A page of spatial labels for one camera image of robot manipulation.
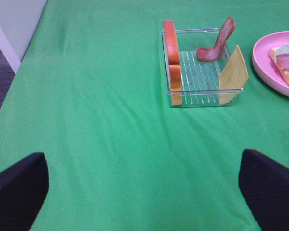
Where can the pink round plate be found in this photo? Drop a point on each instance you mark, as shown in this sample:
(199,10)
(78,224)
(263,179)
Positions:
(263,64)

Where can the yellow cheese slice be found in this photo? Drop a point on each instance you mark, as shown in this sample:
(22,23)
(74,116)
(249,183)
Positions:
(232,74)

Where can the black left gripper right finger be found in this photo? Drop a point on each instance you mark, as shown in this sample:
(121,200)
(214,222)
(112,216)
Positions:
(264,184)

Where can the bacon strip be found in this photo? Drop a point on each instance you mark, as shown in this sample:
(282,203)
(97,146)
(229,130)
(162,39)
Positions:
(283,61)
(212,54)

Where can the green tablecloth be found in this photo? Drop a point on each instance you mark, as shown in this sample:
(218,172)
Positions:
(91,94)

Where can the clear left plastic container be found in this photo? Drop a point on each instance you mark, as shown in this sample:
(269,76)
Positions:
(201,81)

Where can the toast bread slice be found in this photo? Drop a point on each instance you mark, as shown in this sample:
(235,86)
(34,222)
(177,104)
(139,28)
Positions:
(173,57)
(285,77)

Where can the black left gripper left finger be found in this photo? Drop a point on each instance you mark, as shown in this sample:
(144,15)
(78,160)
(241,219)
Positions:
(23,189)

